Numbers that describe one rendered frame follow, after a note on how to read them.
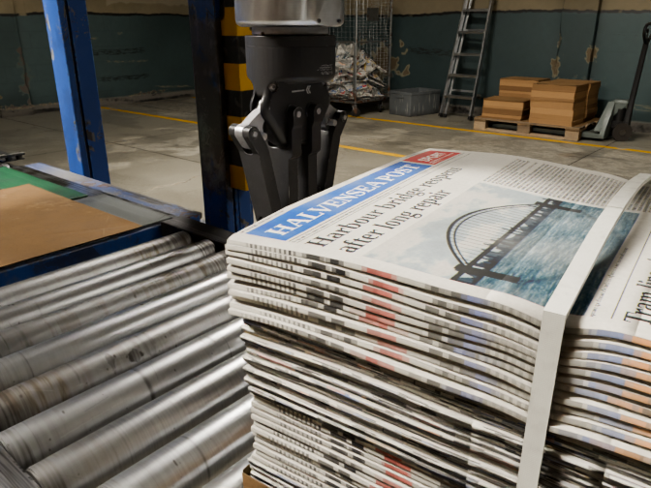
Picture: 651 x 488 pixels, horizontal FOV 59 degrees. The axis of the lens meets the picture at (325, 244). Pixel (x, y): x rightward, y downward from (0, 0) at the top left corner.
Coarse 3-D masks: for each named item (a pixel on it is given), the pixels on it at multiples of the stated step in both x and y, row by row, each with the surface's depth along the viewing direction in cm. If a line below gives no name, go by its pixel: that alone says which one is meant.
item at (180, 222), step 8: (168, 224) 106; (176, 224) 106; (184, 224) 106; (192, 224) 106; (200, 224) 106; (168, 232) 106; (192, 232) 102; (200, 232) 101; (208, 232) 101; (216, 232) 101; (224, 232) 101; (232, 232) 101; (200, 240) 101; (216, 240) 98; (224, 240) 98; (224, 248) 97
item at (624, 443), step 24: (648, 312) 24; (648, 336) 22; (648, 360) 22; (624, 384) 23; (648, 384) 23; (624, 408) 24; (648, 408) 23; (624, 432) 24; (648, 432) 23; (624, 456) 24; (648, 456) 23; (624, 480) 24; (648, 480) 24
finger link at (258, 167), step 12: (252, 132) 45; (252, 144) 45; (264, 144) 46; (240, 156) 48; (252, 156) 47; (264, 156) 47; (252, 168) 48; (264, 168) 47; (252, 180) 48; (264, 180) 47; (252, 192) 49; (264, 192) 48; (276, 192) 49; (264, 204) 49; (276, 204) 49; (264, 216) 50
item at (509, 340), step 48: (576, 240) 32; (624, 240) 32; (528, 288) 27; (624, 288) 26; (480, 336) 26; (528, 336) 25; (576, 336) 24; (624, 336) 23; (480, 384) 27; (528, 384) 26; (576, 384) 25; (480, 432) 28; (576, 432) 25; (480, 480) 29; (576, 480) 26
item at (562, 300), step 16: (640, 176) 44; (624, 192) 37; (608, 208) 33; (624, 208) 34; (608, 224) 31; (592, 240) 29; (576, 256) 28; (592, 256) 28; (576, 272) 26; (560, 288) 25; (576, 288) 25; (560, 304) 24
